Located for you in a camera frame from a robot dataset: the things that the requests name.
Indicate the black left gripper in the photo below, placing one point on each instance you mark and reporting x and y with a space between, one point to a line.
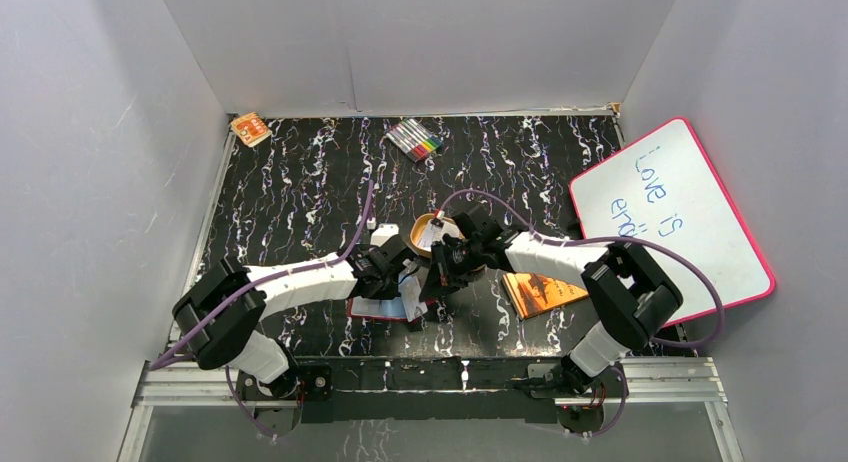
400 257

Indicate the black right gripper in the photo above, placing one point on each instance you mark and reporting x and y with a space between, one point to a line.
442 273

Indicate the red leather card holder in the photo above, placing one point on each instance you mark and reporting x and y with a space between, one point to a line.
386 309

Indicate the yellow oval tray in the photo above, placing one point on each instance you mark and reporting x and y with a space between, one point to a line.
451 257

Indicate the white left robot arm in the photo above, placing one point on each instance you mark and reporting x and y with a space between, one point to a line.
219 316

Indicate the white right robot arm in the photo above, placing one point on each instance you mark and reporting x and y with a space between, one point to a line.
632 295

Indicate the silver VIP card stack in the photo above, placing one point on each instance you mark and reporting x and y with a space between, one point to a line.
434 230

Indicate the small orange card box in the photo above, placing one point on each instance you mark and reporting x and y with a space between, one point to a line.
250 129

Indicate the orange paperback book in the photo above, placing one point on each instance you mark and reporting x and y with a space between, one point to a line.
532 295

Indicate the pack of coloured markers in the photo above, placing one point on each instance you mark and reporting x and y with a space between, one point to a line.
414 140

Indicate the pink framed whiteboard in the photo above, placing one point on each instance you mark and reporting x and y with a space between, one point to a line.
663 188

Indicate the black aluminium base frame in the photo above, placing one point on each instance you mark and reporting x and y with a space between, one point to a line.
342 389

